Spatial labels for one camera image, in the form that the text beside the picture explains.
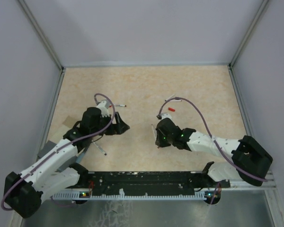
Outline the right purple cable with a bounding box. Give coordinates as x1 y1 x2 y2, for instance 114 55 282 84
158 96 268 183

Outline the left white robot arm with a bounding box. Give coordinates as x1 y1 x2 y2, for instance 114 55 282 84
1 107 130 218

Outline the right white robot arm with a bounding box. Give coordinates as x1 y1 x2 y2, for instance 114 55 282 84
155 118 273 187

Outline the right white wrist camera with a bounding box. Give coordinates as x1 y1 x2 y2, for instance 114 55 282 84
157 113 172 120

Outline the brown cardboard piece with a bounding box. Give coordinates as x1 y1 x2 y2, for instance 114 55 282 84
62 116 78 128

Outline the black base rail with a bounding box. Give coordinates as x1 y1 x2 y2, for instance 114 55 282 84
61 171 230 197

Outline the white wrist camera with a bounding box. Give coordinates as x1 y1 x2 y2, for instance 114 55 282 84
157 113 172 120
96 99 110 117

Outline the white slotted cable duct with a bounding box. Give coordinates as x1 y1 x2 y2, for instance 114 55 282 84
52 190 220 201

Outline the black capped white pen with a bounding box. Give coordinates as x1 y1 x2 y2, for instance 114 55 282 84
169 99 182 102

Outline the red capped white pen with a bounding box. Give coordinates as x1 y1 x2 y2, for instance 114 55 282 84
93 142 107 156

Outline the blue end white pen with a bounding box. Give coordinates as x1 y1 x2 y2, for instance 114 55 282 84
151 124 157 140

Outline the grey tape patch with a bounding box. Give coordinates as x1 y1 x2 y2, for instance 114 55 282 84
36 140 71 173

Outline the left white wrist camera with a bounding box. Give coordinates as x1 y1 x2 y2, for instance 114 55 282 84
96 99 110 117

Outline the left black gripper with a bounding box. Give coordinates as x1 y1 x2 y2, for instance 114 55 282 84
90 111 129 137

